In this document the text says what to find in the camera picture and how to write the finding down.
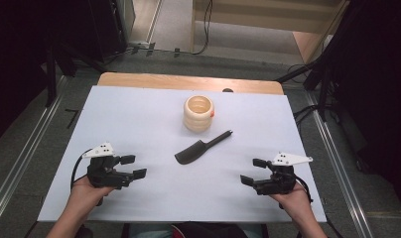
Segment metal floor rail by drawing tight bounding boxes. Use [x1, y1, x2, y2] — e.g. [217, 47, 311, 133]
[0, 74, 69, 231]
[305, 91, 375, 238]

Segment black comb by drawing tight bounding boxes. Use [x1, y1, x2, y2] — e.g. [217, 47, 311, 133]
[174, 129, 234, 166]

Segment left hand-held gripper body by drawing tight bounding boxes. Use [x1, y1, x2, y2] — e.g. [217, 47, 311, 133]
[82, 142, 135, 190]

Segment right hand-held gripper cable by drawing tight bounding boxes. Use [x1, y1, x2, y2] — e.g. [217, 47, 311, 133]
[295, 176, 315, 203]

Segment white table mat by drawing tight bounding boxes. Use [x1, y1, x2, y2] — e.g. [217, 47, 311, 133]
[37, 85, 328, 223]

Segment black metal stand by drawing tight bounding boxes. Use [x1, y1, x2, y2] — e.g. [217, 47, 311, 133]
[44, 41, 107, 108]
[275, 49, 336, 123]

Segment cream ribbed cup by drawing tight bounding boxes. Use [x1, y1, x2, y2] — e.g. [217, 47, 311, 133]
[183, 94, 215, 134]

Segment left hand-held gripper cable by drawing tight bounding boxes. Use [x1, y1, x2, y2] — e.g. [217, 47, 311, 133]
[70, 148, 94, 191]

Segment black floor cables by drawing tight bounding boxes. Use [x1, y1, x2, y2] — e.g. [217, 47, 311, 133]
[292, 104, 323, 127]

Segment black hanging cable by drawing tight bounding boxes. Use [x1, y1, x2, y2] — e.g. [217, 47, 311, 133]
[191, 0, 214, 57]

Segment person's dark clothing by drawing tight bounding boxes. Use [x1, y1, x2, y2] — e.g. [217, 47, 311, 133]
[121, 221, 270, 238]

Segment hand-held gripper cable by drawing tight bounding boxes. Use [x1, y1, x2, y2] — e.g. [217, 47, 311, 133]
[70, 148, 94, 191]
[295, 176, 315, 203]

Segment black cabinet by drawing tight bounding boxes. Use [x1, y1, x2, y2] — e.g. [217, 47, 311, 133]
[84, 0, 129, 62]

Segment dark curtain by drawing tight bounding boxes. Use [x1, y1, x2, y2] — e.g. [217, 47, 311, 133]
[0, 0, 90, 150]
[331, 0, 401, 210]

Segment person's left hand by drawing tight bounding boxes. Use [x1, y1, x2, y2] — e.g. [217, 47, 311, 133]
[67, 176, 117, 216]

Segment person's right hand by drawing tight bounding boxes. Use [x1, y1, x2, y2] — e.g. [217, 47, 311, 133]
[269, 182, 315, 226]

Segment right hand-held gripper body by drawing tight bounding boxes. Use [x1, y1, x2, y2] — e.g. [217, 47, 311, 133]
[252, 151, 314, 196]

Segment wooden shelf unit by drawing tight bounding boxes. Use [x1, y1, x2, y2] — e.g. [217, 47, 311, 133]
[190, 0, 351, 64]

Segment wooden table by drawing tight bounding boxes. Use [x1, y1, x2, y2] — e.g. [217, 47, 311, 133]
[96, 71, 285, 96]

